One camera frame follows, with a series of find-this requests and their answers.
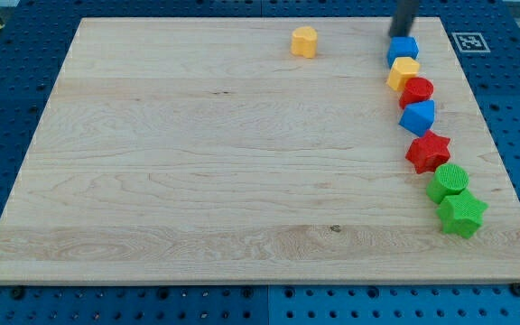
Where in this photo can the green star block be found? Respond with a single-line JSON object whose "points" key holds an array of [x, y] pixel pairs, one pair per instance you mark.
{"points": [[461, 214]]}

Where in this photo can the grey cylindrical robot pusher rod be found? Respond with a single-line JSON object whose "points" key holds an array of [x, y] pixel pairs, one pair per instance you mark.
{"points": [[403, 18]]}

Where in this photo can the yellow hexagon block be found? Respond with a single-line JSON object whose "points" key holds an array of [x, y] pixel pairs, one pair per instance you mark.
{"points": [[403, 69]]}

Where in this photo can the red cylinder block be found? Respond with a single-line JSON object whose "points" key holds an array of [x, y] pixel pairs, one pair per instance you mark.
{"points": [[416, 90]]}

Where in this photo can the yellow heart block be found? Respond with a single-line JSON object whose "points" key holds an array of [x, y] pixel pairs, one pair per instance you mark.
{"points": [[304, 42]]}

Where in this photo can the blue cube block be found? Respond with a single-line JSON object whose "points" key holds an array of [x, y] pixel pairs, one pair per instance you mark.
{"points": [[401, 46]]}

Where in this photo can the red star block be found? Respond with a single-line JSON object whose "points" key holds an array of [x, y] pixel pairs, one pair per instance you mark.
{"points": [[428, 152]]}

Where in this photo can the light wooden board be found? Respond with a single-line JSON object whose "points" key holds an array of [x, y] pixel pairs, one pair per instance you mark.
{"points": [[179, 151]]}

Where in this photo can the white fiducial marker tag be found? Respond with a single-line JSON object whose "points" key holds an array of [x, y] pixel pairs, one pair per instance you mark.
{"points": [[470, 42]]}

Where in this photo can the green cylinder block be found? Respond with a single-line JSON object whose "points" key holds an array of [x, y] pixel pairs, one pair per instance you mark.
{"points": [[448, 179]]}

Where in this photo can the blue pentagon block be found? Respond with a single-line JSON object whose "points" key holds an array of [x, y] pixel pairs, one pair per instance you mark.
{"points": [[418, 117]]}

